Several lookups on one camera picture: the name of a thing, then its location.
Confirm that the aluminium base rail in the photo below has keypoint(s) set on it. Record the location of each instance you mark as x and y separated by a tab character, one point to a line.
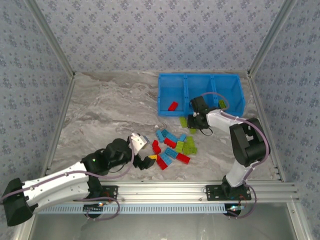
162	191

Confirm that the aluminium frame post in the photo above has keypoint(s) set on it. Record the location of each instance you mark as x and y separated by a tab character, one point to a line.
50	37
272	37

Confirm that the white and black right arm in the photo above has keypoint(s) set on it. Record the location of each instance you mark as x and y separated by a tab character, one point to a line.
236	172

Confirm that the small controller board with LED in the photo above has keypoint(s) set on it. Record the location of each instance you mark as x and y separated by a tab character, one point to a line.
93	207
235	208

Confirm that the aluminium frame leg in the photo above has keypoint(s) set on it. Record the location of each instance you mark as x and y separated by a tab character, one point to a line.
297	222
21	231

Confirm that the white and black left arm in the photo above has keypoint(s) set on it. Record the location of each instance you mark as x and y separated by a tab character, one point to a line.
57	185

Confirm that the small red lego brick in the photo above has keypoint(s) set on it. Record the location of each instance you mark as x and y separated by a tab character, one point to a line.
155	143

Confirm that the aluminium table side rail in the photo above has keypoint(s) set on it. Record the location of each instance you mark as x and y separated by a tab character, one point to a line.
265	125
58	125

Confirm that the aluminium table end rail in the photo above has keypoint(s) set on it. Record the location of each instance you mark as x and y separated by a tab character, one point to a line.
125	71

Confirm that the green lego brick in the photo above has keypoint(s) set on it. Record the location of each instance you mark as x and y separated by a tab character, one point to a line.
193	131
193	150
179	147
183	121
186	149
222	103
190	140

